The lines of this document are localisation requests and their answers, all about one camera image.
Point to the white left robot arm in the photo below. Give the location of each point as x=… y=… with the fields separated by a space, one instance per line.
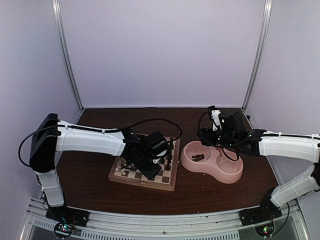
x=54 y=135

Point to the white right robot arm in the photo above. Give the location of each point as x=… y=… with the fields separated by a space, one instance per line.
x=303 y=147

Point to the aluminium frame post left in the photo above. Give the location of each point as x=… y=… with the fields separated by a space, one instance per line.
x=56 y=4

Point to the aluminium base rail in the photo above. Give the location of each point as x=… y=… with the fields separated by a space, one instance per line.
x=224 y=225

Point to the white chess pieces row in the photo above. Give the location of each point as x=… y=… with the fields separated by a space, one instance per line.
x=120 y=167

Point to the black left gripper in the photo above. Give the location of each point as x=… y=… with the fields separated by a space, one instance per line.
x=150 y=174

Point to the dark tall chess piece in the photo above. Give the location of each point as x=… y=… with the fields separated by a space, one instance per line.
x=168 y=162

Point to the dark chess pieces pile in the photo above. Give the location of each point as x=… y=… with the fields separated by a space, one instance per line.
x=198 y=157

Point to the aluminium frame post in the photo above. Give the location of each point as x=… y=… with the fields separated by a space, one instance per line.
x=262 y=40
x=56 y=4

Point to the aluminium frame post right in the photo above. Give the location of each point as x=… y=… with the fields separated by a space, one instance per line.
x=262 y=40

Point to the pink plastic double bowl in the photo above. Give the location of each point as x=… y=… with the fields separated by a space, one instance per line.
x=215 y=164

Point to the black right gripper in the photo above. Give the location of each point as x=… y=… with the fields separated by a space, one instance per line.
x=206 y=139

